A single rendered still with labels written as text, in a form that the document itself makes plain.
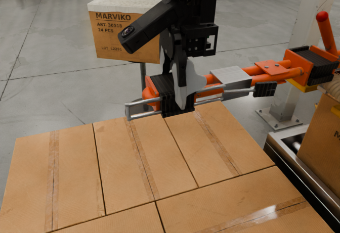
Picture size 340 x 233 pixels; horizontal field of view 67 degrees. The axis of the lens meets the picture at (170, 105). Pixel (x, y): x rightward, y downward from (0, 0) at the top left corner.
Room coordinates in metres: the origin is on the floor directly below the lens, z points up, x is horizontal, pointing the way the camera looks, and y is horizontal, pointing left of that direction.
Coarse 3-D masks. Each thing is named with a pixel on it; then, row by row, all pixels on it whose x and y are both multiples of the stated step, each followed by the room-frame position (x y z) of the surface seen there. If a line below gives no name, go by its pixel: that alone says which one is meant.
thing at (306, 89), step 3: (288, 81) 0.69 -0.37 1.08; (291, 81) 0.67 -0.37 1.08; (294, 81) 0.66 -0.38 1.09; (294, 84) 0.66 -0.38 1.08; (297, 84) 0.65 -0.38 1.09; (306, 84) 0.64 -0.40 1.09; (318, 84) 0.64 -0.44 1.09; (297, 87) 0.65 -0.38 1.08; (300, 87) 0.64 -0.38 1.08; (303, 87) 0.63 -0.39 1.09; (306, 87) 0.63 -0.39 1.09; (309, 87) 0.63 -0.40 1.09; (312, 87) 0.63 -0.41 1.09; (315, 87) 0.63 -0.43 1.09; (303, 90) 0.63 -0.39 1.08; (306, 90) 0.62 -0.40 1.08; (309, 90) 0.63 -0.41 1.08; (312, 90) 0.63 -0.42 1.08
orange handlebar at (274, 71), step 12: (288, 60) 0.55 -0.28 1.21; (252, 72) 0.51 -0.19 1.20; (264, 72) 0.52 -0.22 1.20; (276, 72) 0.49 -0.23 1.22; (288, 72) 0.49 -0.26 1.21; (300, 72) 0.51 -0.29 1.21; (216, 84) 0.44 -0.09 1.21; (252, 84) 0.46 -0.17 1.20; (144, 96) 0.41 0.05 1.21; (204, 96) 0.42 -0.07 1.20
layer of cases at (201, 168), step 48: (48, 144) 0.95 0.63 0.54; (96, 144) 0.95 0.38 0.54; (144, 144) 0.95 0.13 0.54; (192, 144) 0.95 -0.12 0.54; (240, 144) 0.95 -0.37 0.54; (48, 192) 0.66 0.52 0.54; (96, 192) 0.66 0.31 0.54; (144, 192) 0.66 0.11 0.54; (192, 192) 0.66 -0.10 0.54; (240, 192) 0.66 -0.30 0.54; (288, 192) 0.66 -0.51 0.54
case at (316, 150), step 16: (320, 112) 0.80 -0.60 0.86; (320, 128) 0.78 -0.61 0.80; (336, 128) 0.72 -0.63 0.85; (304, 144) 0.81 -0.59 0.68; (320, 144) 0.75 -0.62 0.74; (336, 144) 0.70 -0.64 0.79; (304, 160) 0.78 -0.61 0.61; (320, 160) 0.72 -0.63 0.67; (336, 160) 0.67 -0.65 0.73; (320, 176) 0.70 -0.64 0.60; (336, 176) 0.65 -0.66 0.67; (336, 192) 0.62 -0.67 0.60
